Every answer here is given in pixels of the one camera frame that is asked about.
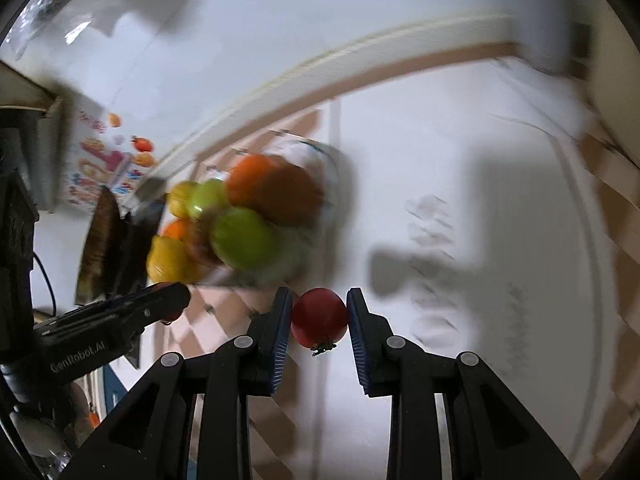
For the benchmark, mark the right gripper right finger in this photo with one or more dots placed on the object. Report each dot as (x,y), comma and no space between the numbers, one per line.
(368,333)

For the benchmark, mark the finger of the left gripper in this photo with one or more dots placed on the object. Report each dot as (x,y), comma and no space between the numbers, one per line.
(147,306)

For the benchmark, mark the colourful wall sticker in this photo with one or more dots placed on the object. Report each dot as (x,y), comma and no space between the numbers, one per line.
(100,154)

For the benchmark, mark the green apple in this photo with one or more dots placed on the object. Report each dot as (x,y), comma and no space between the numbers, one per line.
(208,196)
(242,239)

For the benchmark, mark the yellow lemon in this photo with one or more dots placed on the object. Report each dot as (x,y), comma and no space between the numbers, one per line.
(169,262)

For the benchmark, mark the bright orange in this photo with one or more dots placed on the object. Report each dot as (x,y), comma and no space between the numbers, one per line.
(246,176)

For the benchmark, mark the checkered brown kitchen mat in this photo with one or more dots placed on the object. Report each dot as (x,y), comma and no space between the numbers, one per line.
(469,210)

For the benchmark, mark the dark orange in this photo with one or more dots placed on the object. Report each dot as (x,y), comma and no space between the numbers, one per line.
(289,196)

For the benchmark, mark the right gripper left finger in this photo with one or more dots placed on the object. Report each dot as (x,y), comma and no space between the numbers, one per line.
(267,356)

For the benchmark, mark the black wok pan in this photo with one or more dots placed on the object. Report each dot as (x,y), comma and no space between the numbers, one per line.
(102,238)

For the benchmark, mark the red cherry tomato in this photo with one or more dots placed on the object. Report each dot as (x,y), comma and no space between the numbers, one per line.
(319,320)
(171,317)

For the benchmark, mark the brown reddish pear apple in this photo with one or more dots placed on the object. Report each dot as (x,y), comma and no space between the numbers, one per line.
(197,243)

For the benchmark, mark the yellow-green citrus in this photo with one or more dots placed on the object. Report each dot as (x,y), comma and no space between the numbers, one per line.
(179,198)

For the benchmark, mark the black range hood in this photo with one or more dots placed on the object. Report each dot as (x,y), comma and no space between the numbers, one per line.
(31,136)

